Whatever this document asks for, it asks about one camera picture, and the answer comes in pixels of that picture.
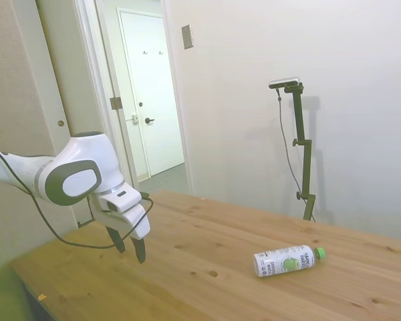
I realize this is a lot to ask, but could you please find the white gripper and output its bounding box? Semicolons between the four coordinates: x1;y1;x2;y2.
90;196;152;265

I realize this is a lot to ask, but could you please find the water bottle with green cap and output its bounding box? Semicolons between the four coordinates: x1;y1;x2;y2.
253;244;328;279

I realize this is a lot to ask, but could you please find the white panel door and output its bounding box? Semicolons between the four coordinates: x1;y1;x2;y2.
118;9;185;179

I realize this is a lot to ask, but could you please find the beige open door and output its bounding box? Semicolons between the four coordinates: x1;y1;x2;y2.
35;0;125;229

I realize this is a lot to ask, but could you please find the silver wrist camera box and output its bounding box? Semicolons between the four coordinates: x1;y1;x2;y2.
98;187;144;214

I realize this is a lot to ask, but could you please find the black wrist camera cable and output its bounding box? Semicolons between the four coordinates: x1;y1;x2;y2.
0;144;154;250

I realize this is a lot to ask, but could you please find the black jointed camera stand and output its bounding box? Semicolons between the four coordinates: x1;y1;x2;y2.
283;84;317;222

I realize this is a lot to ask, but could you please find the silver camera bar on stand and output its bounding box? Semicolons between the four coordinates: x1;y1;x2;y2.
268;76;302;90

